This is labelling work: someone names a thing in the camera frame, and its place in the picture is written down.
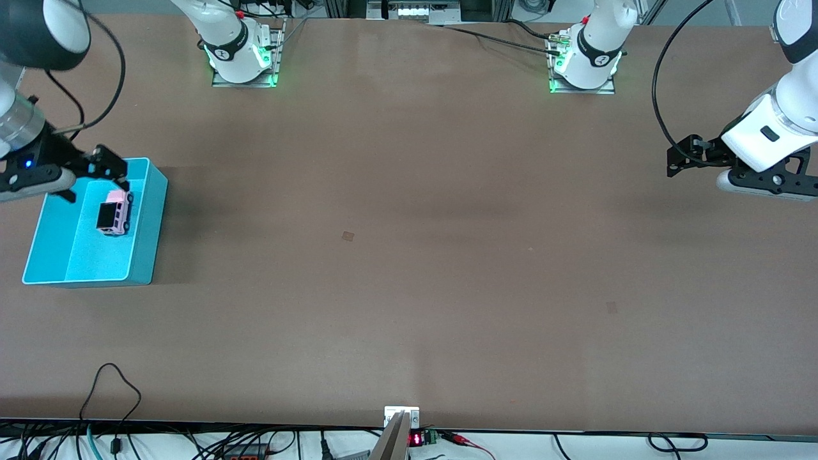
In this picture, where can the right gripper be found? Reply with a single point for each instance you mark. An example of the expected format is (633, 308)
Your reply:
(50, 154)

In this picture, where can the grey metal bar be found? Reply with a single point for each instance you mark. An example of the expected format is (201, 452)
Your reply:
(391, 441)

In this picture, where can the black plug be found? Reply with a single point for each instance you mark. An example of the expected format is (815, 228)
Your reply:
(326, 449)

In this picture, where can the aluminium frame post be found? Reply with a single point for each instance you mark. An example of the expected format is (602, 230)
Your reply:
(345, 7)

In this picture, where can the red clip leads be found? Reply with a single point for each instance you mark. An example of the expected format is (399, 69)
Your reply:
(457, 438)

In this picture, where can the white lit device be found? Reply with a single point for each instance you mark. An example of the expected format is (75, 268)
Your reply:
(415, 11)

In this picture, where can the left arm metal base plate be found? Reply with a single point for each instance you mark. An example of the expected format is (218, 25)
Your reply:
(607, 91)

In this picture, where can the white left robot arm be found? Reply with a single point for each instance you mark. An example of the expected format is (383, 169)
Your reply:
(601, 38)

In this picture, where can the white bracket plate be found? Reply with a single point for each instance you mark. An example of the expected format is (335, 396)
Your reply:
(393, 411)

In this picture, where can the red digit display module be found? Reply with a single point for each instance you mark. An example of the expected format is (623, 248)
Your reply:
(416, 439)

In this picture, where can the green terminal block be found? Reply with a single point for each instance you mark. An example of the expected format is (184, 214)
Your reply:
(430, 437)

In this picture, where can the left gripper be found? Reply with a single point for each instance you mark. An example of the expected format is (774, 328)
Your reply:
(713, 153)

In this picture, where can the pink jeep toy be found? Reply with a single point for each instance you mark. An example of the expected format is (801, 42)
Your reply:
(118, 204)

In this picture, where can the black power adapter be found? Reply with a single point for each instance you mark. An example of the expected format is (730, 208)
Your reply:
(246, 452)

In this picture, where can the cyan plastic bin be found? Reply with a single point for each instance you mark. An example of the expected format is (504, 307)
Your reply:
(96, 262)

